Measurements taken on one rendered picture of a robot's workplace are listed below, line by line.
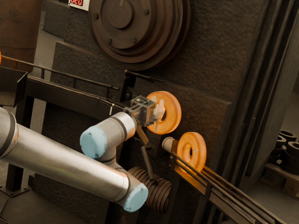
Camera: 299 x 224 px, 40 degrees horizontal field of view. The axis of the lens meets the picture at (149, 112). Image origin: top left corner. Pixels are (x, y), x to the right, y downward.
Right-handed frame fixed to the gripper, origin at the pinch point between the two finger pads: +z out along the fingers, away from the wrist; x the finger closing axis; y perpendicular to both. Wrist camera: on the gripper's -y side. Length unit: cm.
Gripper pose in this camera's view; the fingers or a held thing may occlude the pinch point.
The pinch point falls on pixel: (162, 107)
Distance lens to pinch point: 148.4
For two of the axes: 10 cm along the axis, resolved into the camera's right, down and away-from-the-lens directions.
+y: 0.6, -8.6, -5.1
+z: 6.2, -3.7, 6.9
